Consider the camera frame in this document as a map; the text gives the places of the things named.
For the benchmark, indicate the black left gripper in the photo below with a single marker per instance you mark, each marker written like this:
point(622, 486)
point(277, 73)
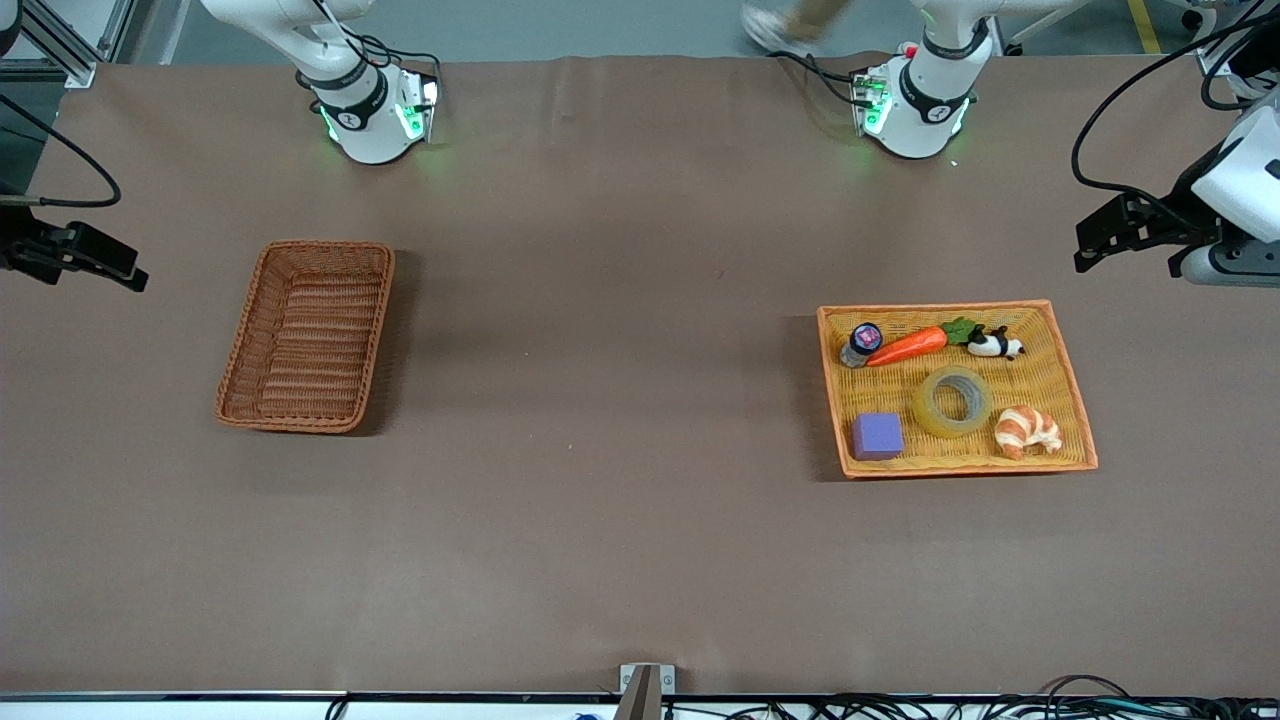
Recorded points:
point(1178, 222)

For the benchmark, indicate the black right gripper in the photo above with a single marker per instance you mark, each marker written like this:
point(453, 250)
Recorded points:
point(22, 248)

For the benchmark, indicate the yellowish clear tape roll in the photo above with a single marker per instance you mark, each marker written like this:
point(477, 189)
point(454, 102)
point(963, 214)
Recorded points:
point(930, 415)

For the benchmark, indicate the brown wicker basket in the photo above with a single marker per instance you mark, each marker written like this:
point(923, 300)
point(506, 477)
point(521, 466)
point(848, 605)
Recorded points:
point(310, 340)

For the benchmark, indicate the orange wicker tray basket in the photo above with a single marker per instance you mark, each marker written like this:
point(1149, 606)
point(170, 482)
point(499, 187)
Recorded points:
point(950, 450)

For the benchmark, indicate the black white panda toy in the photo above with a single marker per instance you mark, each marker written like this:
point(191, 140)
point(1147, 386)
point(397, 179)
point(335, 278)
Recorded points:
point(990, 345)

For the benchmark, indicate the toy croissant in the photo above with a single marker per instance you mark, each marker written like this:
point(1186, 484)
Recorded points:
point(1025, 430)

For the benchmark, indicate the orange toy carrot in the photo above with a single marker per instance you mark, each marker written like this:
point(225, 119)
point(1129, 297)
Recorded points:
point(905, 347)

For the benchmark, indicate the small bottle purple cap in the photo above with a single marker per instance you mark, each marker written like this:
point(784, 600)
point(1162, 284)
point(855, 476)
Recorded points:
point(863, 340)

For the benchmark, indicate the purple foam cube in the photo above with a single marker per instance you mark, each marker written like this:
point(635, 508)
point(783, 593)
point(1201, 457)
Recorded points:
point(877, 437)

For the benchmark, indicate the person's white shoe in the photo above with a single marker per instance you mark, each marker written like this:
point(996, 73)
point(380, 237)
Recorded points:
point(770, 30)

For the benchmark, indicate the aluminium frame profile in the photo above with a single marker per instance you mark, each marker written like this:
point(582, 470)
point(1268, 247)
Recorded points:
point(70, 60)

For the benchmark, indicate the metal table bracket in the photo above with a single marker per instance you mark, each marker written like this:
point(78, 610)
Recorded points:
point(645, 695)

